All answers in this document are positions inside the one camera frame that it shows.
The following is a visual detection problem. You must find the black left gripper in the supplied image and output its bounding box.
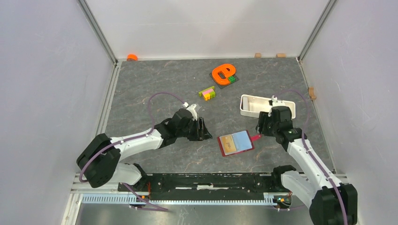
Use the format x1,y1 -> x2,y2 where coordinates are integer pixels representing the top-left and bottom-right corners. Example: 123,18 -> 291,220
176,117 -> 212,141

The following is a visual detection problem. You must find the gold VIP credit card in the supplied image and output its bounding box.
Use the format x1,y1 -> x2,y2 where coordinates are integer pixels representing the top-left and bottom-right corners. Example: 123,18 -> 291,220
220,135 -> 237,155

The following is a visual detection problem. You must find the red leather card holder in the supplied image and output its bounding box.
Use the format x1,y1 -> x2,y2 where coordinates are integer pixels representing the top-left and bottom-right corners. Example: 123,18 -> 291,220
217,130 -> 262,157

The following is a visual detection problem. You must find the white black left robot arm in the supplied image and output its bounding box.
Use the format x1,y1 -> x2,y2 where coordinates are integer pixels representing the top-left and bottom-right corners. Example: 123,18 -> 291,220
77,104 -> 212,191

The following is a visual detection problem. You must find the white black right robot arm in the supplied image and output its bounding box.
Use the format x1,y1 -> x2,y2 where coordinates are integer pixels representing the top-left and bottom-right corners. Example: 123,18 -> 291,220
256,106 -> 358,225

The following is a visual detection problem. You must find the white plastic tray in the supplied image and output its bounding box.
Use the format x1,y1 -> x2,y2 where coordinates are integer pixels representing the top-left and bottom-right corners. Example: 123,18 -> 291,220
239,94 -> 296,119

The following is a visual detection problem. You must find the colourful block stack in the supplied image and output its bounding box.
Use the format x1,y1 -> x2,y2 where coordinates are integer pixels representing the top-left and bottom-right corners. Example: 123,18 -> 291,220
198,86 -> 216,101

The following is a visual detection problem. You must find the wooden curved piece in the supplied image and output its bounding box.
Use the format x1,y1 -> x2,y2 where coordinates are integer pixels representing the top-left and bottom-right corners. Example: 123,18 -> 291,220
308,87 -> 317,101

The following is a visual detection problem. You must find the green small block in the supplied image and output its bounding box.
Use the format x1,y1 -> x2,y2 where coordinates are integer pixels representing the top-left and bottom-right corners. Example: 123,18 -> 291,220
228,76 -> 236,83

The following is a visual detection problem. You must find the orange letter e shape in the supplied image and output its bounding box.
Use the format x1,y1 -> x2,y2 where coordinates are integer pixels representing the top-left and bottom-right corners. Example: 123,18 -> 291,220
211,64 -> 236,85

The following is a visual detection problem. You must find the wooden block right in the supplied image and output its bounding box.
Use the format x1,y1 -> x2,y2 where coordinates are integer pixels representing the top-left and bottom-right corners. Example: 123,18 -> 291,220
276,53 -> 286,58

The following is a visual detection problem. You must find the orange round cap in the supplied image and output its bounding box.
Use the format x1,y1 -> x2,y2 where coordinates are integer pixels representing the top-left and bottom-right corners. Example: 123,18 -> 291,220
126,54 -> 138,61

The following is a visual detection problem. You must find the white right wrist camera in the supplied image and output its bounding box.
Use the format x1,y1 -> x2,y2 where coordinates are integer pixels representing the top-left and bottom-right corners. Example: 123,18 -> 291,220
268,95 -> 285,108

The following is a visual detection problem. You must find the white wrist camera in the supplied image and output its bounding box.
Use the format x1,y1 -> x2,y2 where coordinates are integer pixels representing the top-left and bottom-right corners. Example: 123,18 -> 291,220
182,102 -> 200,121
268,95 -> 285,108

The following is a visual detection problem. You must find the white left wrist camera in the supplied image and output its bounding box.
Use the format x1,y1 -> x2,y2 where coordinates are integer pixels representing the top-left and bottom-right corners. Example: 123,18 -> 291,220
182,102 -> 200,121

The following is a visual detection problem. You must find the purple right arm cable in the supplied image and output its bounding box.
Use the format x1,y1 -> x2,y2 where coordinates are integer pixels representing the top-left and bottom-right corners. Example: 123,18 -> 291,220
275,90 -> 349,225

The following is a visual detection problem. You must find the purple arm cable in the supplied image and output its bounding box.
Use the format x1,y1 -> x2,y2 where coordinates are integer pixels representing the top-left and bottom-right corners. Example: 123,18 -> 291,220
275,90 -> 349,225
79,92 -> 187,213

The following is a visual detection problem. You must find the dark square base plate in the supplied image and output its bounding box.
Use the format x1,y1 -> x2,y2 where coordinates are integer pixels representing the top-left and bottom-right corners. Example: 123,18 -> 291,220
209,73 -> 239,89

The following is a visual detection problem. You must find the grey slotted cable duct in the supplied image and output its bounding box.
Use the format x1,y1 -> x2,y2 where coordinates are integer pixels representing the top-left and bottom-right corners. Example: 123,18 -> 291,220
81,194 -> 276,206

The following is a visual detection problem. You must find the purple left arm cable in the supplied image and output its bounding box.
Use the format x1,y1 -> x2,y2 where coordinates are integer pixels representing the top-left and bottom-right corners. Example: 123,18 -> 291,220
79,92 -> 187,213

